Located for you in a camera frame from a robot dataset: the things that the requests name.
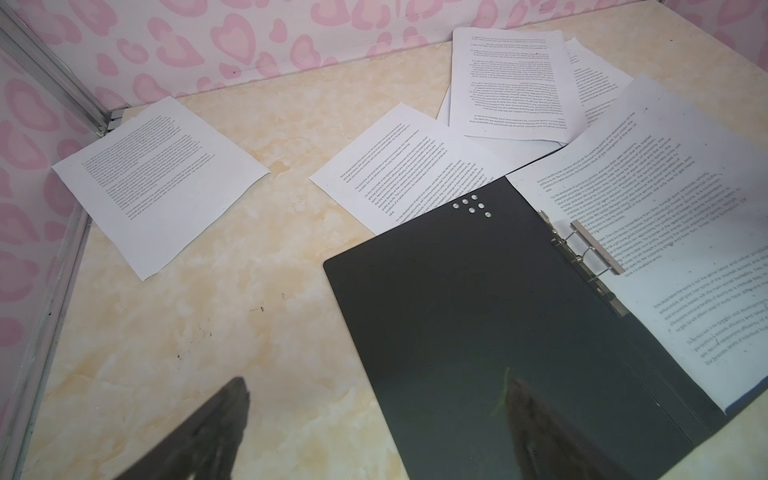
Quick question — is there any left corner aluminium post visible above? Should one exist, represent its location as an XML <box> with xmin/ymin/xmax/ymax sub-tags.
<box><xmin>1</xmin><ymin>1</ymin><xmax>124</xmax><ymax>136</ymax></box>

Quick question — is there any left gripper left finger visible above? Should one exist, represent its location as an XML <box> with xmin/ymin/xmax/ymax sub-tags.
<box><xmin>118</xmin><ymin>376</ymin><xmax>250</xmax><ymax>479</ymax></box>

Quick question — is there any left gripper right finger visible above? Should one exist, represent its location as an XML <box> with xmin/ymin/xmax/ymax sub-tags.
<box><xmin>505</xmin><ymin>380</ymin><xmax>633</xmax><ymax>479</ymax></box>

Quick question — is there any centre highlighted paper sheet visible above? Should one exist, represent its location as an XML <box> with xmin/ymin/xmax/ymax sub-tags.
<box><xmin>310</xmin><ymin>103</ymin><xmax>511</xmax><ymax>235</ymax></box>

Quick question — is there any black and white folder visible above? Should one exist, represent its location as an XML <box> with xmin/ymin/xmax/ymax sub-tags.
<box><xmin>324</xmin><ymin>180</ymin><xmax>767</xmax><ymax>479</ymax></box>

